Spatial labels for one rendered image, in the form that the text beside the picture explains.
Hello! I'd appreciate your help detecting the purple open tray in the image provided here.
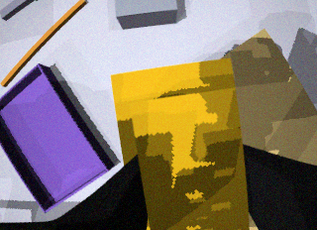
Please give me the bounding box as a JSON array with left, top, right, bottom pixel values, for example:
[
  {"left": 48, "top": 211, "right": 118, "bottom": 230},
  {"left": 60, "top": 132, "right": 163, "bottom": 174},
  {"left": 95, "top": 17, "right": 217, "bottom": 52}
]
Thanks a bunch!
[{"left": 0, "top": 64, "right": 115, "bottom": 213}]

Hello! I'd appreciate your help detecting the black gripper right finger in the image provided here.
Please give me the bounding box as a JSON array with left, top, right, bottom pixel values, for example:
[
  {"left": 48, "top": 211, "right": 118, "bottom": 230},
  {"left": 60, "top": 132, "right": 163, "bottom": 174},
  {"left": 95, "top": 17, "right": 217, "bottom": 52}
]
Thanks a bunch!
[{"left": 243, "top": 144, "right": 317, "bottom": 230}]

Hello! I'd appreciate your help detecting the grey cube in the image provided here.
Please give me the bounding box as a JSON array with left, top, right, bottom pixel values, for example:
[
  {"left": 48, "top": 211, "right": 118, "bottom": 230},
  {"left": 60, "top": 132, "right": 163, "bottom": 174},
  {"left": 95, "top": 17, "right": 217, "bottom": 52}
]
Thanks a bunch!
[{"left": 115, "top": 0, "right": 177, "bottom": 29}]

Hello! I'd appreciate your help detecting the pale yellow panel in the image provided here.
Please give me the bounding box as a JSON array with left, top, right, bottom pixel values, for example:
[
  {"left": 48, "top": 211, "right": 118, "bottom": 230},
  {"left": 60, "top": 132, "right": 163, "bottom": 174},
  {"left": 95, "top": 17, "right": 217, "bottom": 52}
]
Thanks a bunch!
[{"left": 219, "top": 29, "right": 317, "bottom": 166}]

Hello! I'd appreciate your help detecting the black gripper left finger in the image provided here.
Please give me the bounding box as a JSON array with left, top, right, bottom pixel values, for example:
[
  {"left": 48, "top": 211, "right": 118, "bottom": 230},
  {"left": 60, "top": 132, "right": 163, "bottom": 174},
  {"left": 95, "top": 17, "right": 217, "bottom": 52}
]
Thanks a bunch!
[{"left": 0, "top": 155, "right": 148, "bottom": 230}]

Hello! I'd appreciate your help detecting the orange thin rod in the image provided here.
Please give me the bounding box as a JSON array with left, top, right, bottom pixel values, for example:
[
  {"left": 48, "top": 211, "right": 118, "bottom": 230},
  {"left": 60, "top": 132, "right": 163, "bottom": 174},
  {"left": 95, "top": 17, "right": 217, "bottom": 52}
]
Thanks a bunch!
[{"left": 0, "top": 0, "right": 87, "bottom": 87}]

